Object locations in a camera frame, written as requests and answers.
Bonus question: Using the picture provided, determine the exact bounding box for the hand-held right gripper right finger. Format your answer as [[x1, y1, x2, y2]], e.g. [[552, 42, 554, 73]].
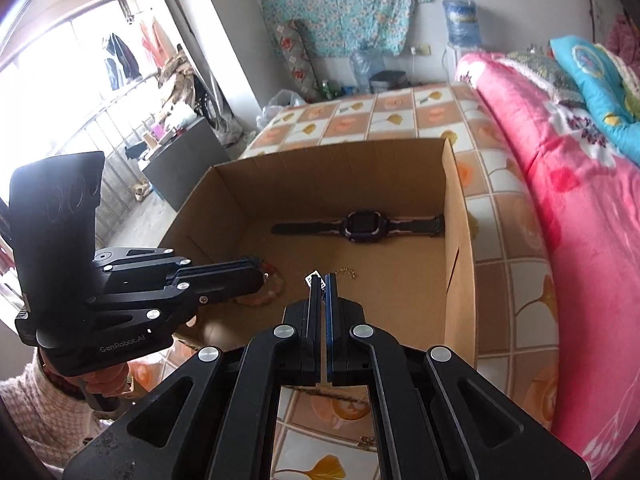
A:
[[325, 272, 593, 480]]

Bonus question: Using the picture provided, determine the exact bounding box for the dark grey cabinet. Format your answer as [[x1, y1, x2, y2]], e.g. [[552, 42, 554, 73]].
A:
[[142, 116, 232, 212]]

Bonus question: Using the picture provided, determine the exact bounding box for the dark purple strap watch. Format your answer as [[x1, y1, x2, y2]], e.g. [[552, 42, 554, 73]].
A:
[[271, 210, 446, 245]]

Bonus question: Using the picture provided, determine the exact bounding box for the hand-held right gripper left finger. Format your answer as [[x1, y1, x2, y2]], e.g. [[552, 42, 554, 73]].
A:
[[62, 272, 327, 480]]

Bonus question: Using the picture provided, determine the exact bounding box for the white water dispenser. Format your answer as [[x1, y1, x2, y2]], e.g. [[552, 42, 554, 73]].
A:
[[444, 45, 468, 83]]

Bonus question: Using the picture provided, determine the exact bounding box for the patterned lace-edged pillow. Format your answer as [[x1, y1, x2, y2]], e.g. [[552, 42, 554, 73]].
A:
[[500, 49, 588, 108]]

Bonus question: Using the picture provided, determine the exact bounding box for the dark hanging jacket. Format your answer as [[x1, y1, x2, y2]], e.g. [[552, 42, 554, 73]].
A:
[[103, 33, 142, 92]]

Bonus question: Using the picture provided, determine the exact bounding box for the blue floral quilt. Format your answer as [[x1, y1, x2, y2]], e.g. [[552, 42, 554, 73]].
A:
[[550, 35, 640, 161]]

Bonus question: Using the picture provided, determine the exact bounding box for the peach bead bracelet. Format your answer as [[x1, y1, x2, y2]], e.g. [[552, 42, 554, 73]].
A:
[[234, 259, 285, 307]]

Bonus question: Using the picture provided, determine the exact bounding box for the black bin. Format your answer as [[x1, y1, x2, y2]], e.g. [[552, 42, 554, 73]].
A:
[[369, 70, 410, 95]]

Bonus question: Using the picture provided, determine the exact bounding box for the thin gold chain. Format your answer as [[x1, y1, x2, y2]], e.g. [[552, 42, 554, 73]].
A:
[[304, 266, 360, 293]]

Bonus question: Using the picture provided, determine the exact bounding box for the person's left hand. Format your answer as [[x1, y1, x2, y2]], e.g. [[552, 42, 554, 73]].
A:
[[82, 357, 132, 411]]

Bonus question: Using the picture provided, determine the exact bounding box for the metal balcony railing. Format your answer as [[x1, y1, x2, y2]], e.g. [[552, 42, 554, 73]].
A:
[[65, 70, 168, 241]]

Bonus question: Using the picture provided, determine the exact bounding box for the person's left forearm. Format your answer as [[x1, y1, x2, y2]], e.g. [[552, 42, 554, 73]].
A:
[[0, 349, 108, 461]]

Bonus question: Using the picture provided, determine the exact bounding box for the blue water jug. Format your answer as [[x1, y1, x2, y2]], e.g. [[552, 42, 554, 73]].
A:
[[442, 0, 482, 50]]

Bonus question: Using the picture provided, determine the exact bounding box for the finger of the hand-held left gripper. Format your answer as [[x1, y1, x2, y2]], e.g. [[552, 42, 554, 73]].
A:
[[177, 274, 267, 310], [170, 255, 264, 287]]

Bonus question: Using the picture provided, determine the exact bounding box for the pink floral blanket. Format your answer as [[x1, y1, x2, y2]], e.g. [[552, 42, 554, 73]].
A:
[[454, 50, 640, 478]]

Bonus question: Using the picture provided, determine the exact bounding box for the pink hanging garment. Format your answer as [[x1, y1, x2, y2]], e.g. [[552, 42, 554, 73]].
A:
[[140, 16, 175, 68]]

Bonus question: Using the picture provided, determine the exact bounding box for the clear plastic water bottle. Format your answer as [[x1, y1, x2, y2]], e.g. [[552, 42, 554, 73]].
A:
[[350, 49, 387, 95]]

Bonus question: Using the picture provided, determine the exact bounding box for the brown cardboard box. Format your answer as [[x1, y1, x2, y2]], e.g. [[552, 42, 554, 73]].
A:
[[160, 137, 477, 368]]

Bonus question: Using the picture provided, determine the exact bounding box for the long patterned bolster cushion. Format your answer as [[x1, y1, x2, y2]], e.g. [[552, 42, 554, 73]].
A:
[[272, 19, 322, 105]]

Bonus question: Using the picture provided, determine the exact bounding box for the teal floral wall cloth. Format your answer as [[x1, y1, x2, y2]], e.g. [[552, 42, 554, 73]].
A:
[[255, 0, 432, 57]]

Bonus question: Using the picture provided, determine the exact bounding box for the pile of clothes and bags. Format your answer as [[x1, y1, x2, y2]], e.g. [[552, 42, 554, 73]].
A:
[[159, 45, 201, 111]]

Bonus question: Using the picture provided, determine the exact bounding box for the white plastic bag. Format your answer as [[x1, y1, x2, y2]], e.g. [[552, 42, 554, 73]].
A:
[[256, 89, 307, 133]]

